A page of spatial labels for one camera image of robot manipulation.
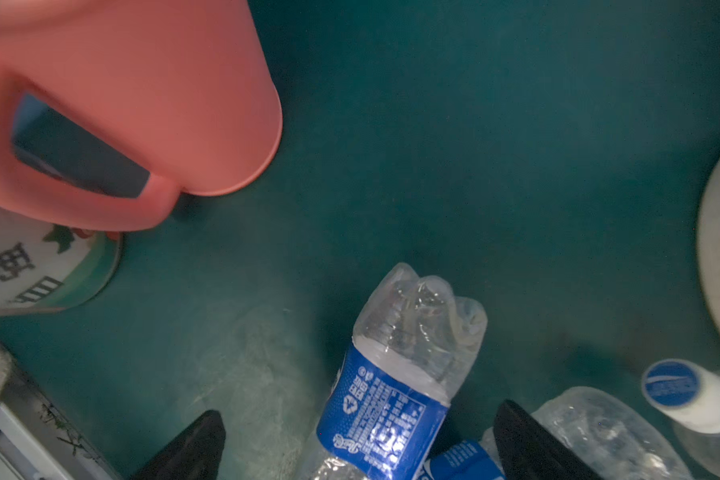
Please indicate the pink watering can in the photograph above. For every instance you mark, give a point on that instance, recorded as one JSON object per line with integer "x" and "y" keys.
{"x": 181, "y": 88}

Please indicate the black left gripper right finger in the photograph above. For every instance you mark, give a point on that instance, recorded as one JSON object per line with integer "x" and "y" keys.
{"x": 528, "y": 451}

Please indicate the crushed blue label bottle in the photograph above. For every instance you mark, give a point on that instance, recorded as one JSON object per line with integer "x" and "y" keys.
{"x": 412, "y": 347}

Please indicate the white capped clear bottle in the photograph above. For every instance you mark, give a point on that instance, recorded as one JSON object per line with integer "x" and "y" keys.
{"x": 689, "y": 395}

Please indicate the front pepsi bottle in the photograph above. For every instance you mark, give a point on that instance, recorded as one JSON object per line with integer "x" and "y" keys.
{"x": 610, "y": 437}

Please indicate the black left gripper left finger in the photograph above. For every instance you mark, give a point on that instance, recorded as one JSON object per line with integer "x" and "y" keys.
{"x": 195, "y": 453}

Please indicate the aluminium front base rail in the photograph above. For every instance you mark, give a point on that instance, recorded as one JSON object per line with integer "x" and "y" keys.
{"x": 37, "y": 441}

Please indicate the white green paper cup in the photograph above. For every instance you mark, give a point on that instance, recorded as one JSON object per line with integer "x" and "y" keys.
{"x": 46, "y": 267}

